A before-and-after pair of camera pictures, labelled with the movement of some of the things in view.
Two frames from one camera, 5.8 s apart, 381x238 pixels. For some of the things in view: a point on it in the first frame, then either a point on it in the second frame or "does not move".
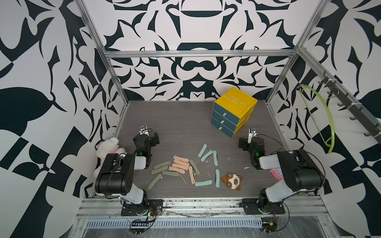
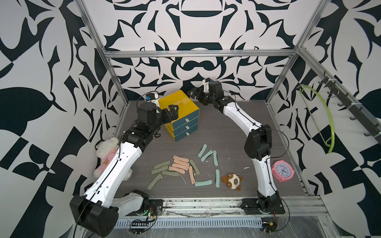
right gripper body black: x=246 y=147 to x=208 y=97
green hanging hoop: x=333 y=137 does not move
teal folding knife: x=215 y=158 does not move
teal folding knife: x=217 y=171 does not move
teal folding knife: x=206 y=155 does not move
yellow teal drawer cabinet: x=231 y=112 to x=187 y=124
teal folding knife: x=203 y=183 does not move
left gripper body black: x=152 y=141 to x=158 y=120
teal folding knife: x=201 y=152 does not move
